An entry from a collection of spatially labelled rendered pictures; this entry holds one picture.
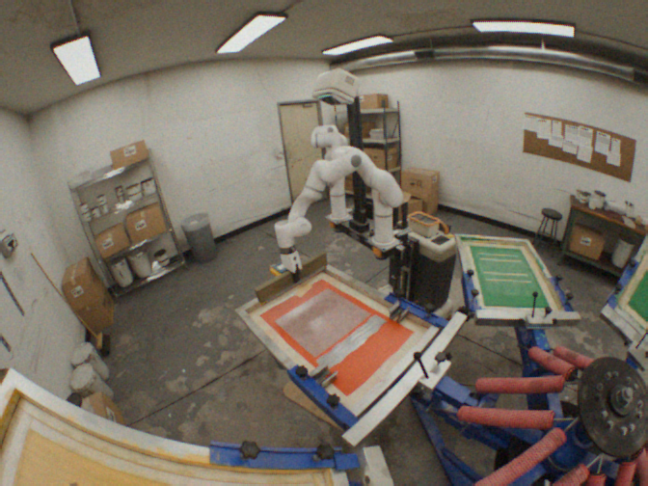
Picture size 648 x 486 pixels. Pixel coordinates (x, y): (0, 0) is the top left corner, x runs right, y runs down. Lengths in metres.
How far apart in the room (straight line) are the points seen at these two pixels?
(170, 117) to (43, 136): 2.00
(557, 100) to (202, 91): 5.18
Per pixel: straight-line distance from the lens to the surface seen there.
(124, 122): 4.14
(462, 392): 0.92
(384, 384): 0.95
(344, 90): 1.28
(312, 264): 1.28
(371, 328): 1.15
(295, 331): 1.18
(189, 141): 4.21
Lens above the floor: 1.81
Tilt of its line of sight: 28 degrees down
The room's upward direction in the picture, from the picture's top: 7 degrees counter-clockwise
